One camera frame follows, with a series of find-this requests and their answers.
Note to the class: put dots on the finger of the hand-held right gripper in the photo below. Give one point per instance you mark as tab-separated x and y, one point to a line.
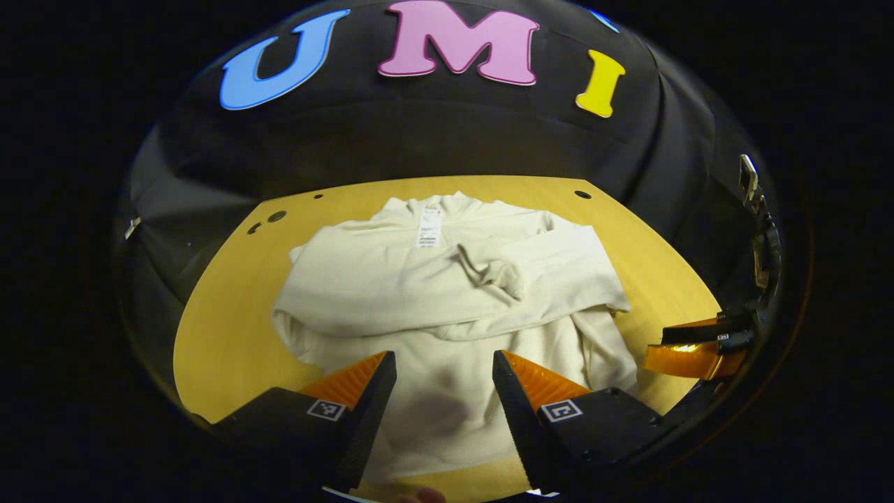
688	360
691	334

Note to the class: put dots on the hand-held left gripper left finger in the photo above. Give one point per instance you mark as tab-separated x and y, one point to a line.
367	412

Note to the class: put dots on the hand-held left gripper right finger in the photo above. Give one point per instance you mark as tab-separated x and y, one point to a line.
520	412

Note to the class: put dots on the white knit sweater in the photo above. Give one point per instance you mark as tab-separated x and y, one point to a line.
391	293

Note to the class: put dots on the black metal stand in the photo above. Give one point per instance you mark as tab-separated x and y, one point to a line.
768	244

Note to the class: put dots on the white paper garment tag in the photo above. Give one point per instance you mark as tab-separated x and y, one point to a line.
429	229

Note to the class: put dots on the black backdrop cloth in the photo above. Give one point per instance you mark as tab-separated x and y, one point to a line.
419	133

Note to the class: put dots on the white cloth clip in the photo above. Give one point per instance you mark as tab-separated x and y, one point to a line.
132	228

